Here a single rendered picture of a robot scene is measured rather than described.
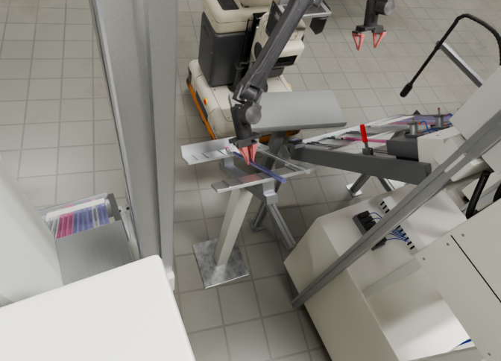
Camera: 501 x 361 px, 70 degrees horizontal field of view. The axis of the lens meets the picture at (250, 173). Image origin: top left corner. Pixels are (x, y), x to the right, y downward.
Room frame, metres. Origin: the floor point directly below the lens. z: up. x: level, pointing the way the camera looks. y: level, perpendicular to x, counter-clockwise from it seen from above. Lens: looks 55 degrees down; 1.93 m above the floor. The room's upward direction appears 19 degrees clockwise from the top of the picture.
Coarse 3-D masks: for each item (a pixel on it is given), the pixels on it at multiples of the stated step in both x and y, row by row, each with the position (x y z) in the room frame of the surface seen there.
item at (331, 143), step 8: (368, 128) 1.29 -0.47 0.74; (376, 128) 1.27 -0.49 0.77; (384, 128) 1.26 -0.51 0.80; (392, 128) 1.24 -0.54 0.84; (352, 136) 1.15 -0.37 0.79; (360, 136) 1.14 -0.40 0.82; (368, 136) 1.12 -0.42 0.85; (376, 136) 1.14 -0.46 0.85; (312, 144) 1.07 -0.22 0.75; (320, 144) 1.07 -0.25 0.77; (328, 144) 1.04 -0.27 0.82; (336, 144) 1.04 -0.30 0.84; (344, 144) 1.03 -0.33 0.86; (352, 144) 1.05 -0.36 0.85
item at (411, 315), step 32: (320, 224) 0.78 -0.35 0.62; (352, 224) 0.83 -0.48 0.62; (416, 224) 0.94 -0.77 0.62; (448, 224) 0.99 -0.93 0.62; (320, 256) 0.71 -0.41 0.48; (384, 256) 0.73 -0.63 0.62; (352, 288) 0.57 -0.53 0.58; (416, 288) 0.64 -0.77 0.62; (320, 320) 0.54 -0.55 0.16; (352, 320) 0.49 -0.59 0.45; (384, 320) 0.47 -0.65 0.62; (416, 320) 0.51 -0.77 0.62; (448, 320) 0.55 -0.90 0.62; (352, 352) 0.41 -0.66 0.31; (384, 352) 0.38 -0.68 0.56; (416, 352) 0.40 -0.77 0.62
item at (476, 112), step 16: (496, 80) 0.69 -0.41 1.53; (480, 96) 0.69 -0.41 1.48; (496, 96) 0.67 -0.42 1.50; (416, 112) 1.51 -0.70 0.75; (464, 112) 0.69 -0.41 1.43; (480, 112) 0.67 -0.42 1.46; (496, 112) 0.65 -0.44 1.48; (464, 128) 0.67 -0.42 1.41; (496, 144) 0.61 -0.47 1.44; (496, 160) 0.59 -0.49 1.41; (352, 192) 1.46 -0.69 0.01; (272, 208) 0.96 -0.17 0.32; (384, 208) 0.95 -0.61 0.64; (368, 224) 0.82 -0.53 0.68; (400, 224) 0.88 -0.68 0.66; (288, 240) 0.81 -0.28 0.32; (384, 240) 0.76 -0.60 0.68; (416, 240) 0.83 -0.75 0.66
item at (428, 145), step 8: (448, 128) 0.82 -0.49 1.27; (424, 136) 0.75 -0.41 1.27; (432, 136) 0.74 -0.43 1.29; (440, 136) 0.74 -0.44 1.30; (448, 136) 0.73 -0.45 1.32; (424, 144) 0.73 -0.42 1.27; (432, 144) 0.72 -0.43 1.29; (440, 144) 0.71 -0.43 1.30; (424, 152) 0.72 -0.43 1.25; (432, 152) 0.71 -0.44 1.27; (424, 160) 0.71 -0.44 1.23; (432, 160) 0.70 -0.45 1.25; (432, 168) 0.68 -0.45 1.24; (488, 168) 0.75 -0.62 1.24; (472, 176) 0.71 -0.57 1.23; (480, 176) 0.72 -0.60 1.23; (456, 184) 0.66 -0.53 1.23
